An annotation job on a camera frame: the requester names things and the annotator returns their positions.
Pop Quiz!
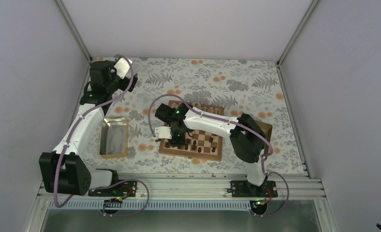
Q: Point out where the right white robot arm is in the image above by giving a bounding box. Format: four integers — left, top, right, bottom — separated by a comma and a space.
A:
152, 102, 270, 197

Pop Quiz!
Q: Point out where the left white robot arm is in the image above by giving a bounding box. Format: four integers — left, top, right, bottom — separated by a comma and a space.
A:
39, 58, 138, 196

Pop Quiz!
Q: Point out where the wooden chess board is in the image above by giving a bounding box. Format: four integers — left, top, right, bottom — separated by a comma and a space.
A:
159, 101, 224, 161

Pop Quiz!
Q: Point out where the floral patterned table mat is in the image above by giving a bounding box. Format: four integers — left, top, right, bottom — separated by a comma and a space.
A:
81, 58, 304, 175

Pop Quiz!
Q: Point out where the left silver metal tray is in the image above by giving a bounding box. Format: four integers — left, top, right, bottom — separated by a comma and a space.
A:
100, 116, 129, 159

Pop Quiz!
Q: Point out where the right gold metal tray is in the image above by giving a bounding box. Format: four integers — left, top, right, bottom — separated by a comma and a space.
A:
255, 120, 273, 154

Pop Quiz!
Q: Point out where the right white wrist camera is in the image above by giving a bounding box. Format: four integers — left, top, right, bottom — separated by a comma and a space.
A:
154, 126, 172, 140

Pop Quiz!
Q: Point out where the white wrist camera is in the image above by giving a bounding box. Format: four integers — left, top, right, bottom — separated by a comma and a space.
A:
114, 58, 132, 79
154, 126, 172, 140

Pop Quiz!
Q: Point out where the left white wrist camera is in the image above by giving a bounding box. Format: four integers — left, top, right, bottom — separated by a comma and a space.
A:
114, 58, 132, 79

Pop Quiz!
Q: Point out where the aluminium rail frame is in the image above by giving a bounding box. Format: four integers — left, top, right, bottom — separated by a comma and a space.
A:
36, 174, 326, 201

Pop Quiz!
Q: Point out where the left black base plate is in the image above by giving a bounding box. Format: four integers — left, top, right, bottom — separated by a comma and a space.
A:
88, 181, 137, 198

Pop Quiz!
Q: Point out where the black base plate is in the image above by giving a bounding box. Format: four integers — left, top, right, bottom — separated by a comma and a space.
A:
88, 181, 137, 198
227, 180, 278, 198

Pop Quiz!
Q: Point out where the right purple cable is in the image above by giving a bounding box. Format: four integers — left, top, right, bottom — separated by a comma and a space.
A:
147, 94, 291, 218

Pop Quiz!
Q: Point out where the purple cable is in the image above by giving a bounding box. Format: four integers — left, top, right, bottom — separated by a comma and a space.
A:
147, 94, 291, 218
53, 54, 135, 208

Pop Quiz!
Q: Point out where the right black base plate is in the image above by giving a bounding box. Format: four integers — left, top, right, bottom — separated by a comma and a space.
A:
227, 180, 278, 198

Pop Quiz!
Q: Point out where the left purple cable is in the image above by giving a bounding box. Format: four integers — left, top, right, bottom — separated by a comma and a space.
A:
53, 54, 135, 208

